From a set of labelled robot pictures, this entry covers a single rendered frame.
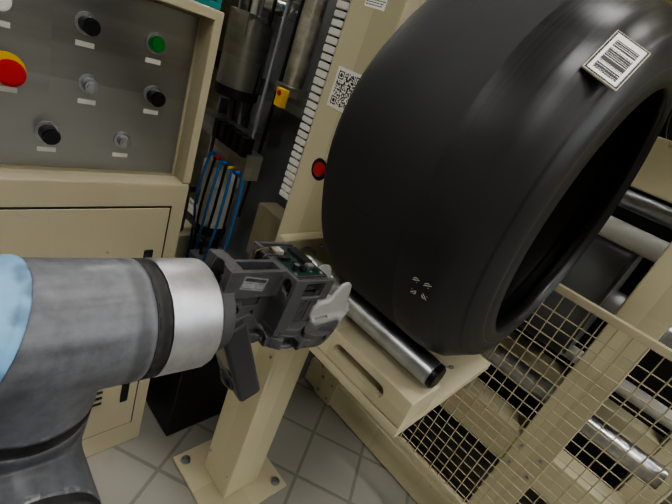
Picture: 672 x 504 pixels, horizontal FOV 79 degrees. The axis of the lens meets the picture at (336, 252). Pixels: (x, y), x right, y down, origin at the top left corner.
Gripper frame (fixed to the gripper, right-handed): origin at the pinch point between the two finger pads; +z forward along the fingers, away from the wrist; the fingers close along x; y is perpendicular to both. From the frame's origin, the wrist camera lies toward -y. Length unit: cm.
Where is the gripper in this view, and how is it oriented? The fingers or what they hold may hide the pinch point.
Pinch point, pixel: (336, 309)
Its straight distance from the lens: 51.1
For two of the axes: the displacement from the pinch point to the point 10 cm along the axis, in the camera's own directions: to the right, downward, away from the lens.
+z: 6.3, 0.2, 7.8
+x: -6.6, -5.3, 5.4
